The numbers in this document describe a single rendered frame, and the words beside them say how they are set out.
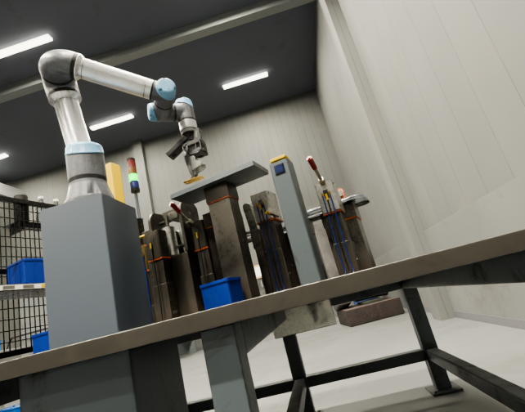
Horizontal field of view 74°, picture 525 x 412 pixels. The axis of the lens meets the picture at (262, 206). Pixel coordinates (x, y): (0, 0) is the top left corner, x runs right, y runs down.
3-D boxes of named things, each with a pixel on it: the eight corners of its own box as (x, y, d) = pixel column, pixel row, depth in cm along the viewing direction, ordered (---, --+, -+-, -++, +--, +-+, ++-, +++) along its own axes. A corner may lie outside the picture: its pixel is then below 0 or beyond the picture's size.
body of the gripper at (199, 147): (201, 150, 142) (195, 124, 145) (182, 157, 144) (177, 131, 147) (208, 156, 149) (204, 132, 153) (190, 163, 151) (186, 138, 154)
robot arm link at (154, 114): (147, 93, 141) (175, 94, 145) (145, 109, 151) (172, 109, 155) (150, 110, 139) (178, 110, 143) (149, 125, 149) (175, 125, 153)
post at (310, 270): (329, 282, 116) (293, 163, 128) (322, 284, 109) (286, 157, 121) (307, 288, 119) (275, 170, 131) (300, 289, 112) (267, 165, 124)
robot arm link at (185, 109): (171, 106, 156) (190, 106, 159) (175, 128, 153) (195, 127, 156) (173, 96, 149) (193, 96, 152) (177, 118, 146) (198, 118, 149)
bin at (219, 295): (247, 303, 117) (241, 276, 119) (232, 306, 108) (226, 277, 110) (219, 310, 121) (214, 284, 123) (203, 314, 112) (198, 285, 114)
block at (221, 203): (262, 299, 125) (235, 184, 137) (253, 302, 118) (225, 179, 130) (239, 306, 128) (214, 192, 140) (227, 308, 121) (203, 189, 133)
